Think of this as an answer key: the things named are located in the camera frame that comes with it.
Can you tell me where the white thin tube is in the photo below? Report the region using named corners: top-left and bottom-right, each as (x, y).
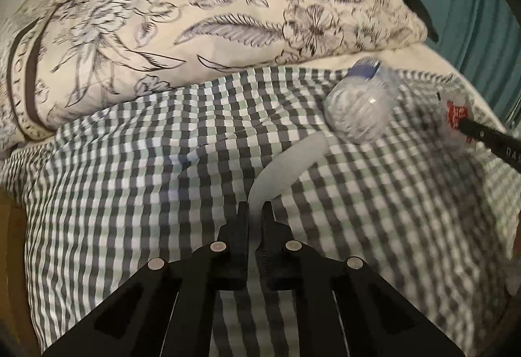
top-left (248, 132), bottom-right (330, 217)

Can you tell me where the green checkered cloth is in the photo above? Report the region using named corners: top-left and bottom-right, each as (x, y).
top-left (1, 67), bottom-right (520, 356)

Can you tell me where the black garment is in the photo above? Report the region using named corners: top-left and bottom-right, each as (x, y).
top-left (403, 0), bottom-right (439, 43)

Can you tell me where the white snack packet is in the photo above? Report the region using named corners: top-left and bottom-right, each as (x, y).
top-left (438, 92), bottom-right (475, 148)

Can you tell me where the cotton swab container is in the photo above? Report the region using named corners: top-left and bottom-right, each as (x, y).
top-left (324, 57), bottom-right (400, 144)

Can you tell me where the brown cardboard box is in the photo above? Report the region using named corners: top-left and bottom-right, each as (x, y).
top-left (1, 190), bottom-right (41, 356)

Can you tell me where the floral white duvet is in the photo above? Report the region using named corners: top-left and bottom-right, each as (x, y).
top-left (0, 0), bottom-right (429, 150)

